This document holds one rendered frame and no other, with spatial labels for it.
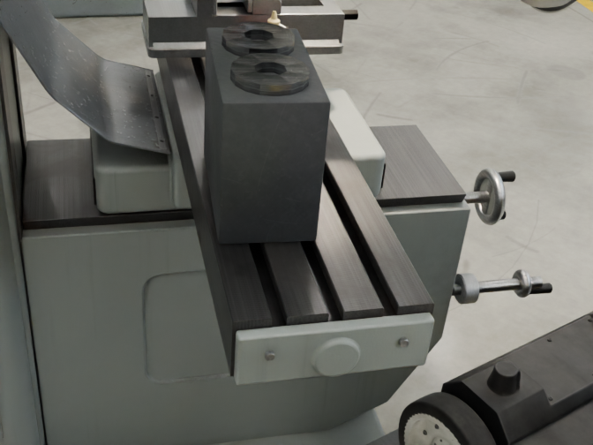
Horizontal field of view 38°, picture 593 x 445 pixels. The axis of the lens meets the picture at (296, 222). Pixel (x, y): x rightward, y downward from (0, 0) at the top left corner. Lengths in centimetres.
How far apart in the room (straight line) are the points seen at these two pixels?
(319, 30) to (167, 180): 39
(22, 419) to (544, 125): 265
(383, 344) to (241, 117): 29
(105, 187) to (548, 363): 79
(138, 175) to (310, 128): 50
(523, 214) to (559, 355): 156
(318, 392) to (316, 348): 83
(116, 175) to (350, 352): 59
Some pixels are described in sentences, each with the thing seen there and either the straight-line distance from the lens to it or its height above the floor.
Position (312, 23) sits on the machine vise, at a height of 102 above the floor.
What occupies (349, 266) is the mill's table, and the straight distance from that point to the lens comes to 100.
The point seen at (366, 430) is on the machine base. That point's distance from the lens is 187.
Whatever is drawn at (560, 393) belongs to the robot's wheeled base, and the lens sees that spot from 147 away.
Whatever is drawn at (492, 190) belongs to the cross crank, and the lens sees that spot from 176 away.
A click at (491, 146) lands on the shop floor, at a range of 347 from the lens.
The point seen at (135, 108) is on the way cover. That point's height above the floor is 90.
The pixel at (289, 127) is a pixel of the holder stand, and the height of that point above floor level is 112.
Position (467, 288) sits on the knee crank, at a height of 56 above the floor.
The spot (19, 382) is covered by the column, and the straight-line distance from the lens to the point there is 158.
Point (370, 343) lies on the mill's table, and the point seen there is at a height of 93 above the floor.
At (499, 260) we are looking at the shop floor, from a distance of 279.
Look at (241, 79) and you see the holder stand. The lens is 95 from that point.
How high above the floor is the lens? 155
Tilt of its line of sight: 34 degrees down
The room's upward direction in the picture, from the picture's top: 5 degrees clockwise
